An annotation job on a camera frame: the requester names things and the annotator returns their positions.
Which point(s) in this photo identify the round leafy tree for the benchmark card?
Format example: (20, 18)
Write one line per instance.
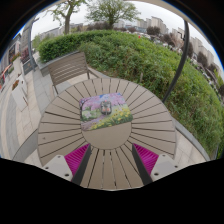
(111, 10)

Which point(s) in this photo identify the flower print mouse pad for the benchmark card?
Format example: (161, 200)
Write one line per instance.
(90, 115)

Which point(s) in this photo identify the thick-trunk tree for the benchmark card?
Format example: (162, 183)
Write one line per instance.
(68, 16)

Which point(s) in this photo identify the white flower planter box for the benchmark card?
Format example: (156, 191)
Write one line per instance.
(19, 96)
(18, 68)

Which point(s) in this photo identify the tall grey sign pillar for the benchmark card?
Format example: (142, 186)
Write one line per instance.
(26, 46)

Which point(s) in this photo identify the black curved umbrella pole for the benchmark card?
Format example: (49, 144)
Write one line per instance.
(181, 63)

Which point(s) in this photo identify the distant apartment buildings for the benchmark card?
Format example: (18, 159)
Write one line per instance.
(155, 22)

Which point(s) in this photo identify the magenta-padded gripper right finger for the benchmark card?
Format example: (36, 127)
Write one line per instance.
(164, 166)

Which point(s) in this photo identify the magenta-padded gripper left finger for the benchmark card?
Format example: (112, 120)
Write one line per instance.
(57, 166)

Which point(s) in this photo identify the brown slatted chair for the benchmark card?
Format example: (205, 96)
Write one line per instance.
(66, 66)

